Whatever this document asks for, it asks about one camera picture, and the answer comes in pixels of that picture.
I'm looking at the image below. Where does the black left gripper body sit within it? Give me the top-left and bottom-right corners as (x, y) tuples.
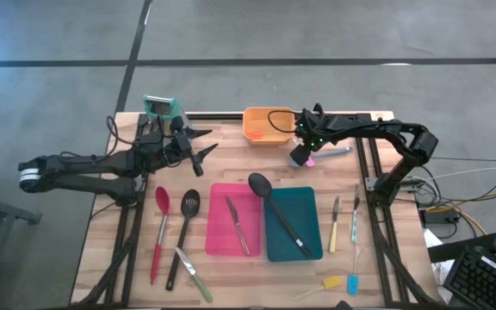
(138, 115), (206, 179)

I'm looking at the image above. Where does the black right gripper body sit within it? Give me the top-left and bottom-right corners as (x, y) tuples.
(294, 107), (340, 151)

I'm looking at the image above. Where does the black solid serving spoon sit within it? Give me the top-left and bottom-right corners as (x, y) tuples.
(247, 171), (313, 258)

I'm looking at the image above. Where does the red spoon with metal handle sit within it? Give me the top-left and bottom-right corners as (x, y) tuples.
(150, 185), (171, 286)

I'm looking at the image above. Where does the knife with green handle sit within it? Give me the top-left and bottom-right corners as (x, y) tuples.
(174, 245), (214, 304)

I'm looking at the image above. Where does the blue and pink spatula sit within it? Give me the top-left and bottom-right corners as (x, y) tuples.
(288, 146), (354, 169)

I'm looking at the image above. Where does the green-framed metal box grater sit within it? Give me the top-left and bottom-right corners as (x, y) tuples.
(142, 94), (195, 139)

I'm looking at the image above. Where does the small orange spatula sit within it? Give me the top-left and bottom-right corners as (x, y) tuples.
(246, 128), (275, 141)

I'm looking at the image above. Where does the teal plastic bin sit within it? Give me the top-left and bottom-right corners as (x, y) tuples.
(263, 185), (325, 264)

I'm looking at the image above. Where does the black slotted serving spoon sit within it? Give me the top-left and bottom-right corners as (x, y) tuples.
(164, 188), (202, 292)

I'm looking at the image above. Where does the orange plastic bin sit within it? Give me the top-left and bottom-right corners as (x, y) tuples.
(241, 106), (297, 146)

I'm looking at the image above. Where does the pink translucent plastic bin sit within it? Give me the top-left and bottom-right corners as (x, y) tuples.
(204, 182), (264, 258)

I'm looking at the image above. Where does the small yellow spatula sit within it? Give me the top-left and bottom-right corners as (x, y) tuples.
(293, 275), (344, 301)

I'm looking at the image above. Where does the small blue spatula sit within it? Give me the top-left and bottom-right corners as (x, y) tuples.
(345, 244), (361, 297)

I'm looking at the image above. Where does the black power brick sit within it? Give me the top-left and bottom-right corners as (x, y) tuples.
(418, 207), (459, 226)

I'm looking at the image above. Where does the dark grey metal stand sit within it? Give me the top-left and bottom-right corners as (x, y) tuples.
(0, 189), (42, 310)

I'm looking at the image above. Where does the white plastic bag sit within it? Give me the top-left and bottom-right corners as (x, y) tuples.
(423, 227), (454, 302)

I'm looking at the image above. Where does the black side desk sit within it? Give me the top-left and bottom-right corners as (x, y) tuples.
(426, 232), (496, 264)

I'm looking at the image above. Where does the black computer keyboard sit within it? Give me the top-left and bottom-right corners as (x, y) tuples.
(443, 245), (496, 310)

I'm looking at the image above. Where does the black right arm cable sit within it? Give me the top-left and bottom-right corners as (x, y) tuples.
(266, 108), (301, 134)

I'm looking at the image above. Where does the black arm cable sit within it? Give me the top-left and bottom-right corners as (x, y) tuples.
(104, 114), (146, 152)
(266, 108), (301, 134)

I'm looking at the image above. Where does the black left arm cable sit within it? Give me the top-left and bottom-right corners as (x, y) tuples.
(104, 114), (146, 152)

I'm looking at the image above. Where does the knife with patterned blue handle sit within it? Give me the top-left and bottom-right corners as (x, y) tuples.
(350, 184), (362, 245)

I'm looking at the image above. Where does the knife with yellow handle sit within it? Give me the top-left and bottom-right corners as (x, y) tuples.
(327, 194), (341, 255)

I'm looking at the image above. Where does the yellow cable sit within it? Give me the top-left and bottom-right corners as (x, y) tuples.
(425, 185), (496, 237)

